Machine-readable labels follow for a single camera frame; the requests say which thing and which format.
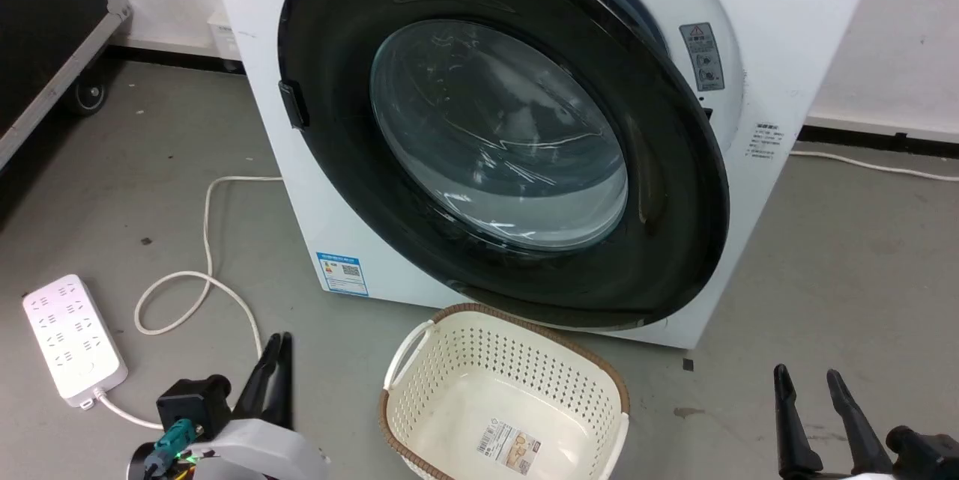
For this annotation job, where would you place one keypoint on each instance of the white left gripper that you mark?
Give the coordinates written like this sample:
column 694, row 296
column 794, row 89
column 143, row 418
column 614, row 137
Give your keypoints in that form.
column 262, row 454

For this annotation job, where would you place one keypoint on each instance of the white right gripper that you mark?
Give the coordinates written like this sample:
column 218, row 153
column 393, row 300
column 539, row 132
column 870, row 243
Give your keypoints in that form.
column 869, row 477

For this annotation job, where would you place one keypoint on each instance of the dark round washing machine door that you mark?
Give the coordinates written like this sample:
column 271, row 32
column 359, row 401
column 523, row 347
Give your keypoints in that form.
column 337, row 165

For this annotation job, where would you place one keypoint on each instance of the white front-load washing machine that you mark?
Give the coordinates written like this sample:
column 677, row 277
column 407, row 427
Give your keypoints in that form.
column 779, row 53

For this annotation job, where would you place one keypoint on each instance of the blue energy label sticker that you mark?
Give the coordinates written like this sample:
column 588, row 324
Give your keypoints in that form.
column 342, row 274

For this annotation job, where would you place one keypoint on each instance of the cream plastic laundry basket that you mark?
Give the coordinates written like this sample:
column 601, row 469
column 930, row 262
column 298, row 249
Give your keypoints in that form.
column 449, row 360

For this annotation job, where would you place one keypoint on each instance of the white power strip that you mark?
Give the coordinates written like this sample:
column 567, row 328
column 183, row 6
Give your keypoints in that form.
column 71, row 338

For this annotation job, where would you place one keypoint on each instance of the product label sticker in basket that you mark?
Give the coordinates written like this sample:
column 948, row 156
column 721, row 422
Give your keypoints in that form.
column 509, row 447

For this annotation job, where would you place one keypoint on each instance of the white text label sticker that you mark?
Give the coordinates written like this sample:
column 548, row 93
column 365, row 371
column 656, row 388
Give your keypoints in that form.
column 765, row 141

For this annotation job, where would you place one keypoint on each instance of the black caster wheel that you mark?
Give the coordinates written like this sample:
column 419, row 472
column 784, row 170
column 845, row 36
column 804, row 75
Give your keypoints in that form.
column 88, row 96

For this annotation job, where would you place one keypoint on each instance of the grey warning sticker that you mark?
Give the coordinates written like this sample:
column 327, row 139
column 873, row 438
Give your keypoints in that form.
column 703, row 57

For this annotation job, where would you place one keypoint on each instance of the black flight case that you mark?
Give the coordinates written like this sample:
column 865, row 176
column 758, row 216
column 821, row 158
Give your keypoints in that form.
column 37, row 23

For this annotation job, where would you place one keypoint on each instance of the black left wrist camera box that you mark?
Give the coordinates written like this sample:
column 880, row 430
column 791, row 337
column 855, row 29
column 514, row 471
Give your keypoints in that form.
column 193, row 401

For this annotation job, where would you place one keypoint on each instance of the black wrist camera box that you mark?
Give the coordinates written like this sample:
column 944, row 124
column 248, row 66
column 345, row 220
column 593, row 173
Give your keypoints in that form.
column 193, row 401
column 925, row 457

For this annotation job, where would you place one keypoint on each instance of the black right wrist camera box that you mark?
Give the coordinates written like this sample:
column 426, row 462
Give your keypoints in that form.
column 925, row 457

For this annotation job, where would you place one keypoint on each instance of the white wall outlet box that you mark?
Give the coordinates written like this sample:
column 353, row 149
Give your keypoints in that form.
column 225, row 37

